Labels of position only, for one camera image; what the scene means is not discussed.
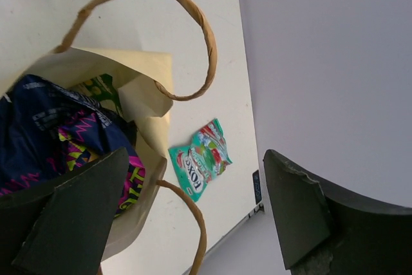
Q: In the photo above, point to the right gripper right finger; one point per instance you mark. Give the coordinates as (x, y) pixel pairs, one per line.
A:
(324, 228)

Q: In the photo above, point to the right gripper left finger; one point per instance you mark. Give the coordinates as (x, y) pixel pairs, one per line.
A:
(62, 226)

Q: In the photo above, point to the dark blue snack bag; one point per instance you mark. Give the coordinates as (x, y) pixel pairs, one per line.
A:
(48, 131)

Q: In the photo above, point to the beige paper bag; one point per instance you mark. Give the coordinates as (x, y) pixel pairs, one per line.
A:
(145, 88)

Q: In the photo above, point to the green chips bag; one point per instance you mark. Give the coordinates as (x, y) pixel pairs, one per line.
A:
(102, 90)

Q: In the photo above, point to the teal candy bag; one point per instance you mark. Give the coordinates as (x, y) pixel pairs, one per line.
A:
(200, 162)

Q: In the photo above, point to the right blue table label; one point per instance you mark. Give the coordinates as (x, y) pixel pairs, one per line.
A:
(257, 187)

